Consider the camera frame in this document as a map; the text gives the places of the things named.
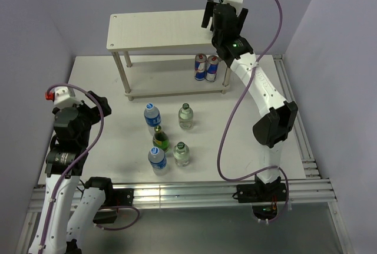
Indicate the aluminium frame rail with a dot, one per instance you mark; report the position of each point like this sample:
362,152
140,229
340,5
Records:
119,153

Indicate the left red bull can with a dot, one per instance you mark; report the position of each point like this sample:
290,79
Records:
200,66

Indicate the rear clear glass bottle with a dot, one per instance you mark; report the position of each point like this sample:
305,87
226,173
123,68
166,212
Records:
185,117

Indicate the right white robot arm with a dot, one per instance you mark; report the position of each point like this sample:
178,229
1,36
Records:
277,115

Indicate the right red bull can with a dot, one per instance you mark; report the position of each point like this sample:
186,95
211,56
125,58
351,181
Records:
211,68

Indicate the pocari sweat bottle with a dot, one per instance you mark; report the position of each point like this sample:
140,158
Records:
152,117
158,161

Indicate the red bull can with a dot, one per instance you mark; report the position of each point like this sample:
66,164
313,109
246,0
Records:
211,68
200,66

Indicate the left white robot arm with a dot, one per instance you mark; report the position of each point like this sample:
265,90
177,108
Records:
60,230

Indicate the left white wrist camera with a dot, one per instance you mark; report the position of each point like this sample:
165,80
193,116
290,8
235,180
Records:
63,97

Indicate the clear glass bottle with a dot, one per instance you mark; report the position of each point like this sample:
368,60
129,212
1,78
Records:
181,153
185,117

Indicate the beige two-tier shelf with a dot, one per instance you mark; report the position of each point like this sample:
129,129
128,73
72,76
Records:
154,53

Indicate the front clear glass bottle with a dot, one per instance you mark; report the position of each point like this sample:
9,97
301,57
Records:
181,153

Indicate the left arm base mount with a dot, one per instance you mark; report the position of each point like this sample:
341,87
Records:
107,214

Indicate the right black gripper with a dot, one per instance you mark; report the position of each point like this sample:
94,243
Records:
208,13

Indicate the green bottle gold neck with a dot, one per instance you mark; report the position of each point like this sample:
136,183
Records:
160,139

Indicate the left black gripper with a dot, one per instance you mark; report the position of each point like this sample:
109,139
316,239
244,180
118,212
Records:
94,111

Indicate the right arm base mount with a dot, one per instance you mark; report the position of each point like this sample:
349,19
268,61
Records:
263,197

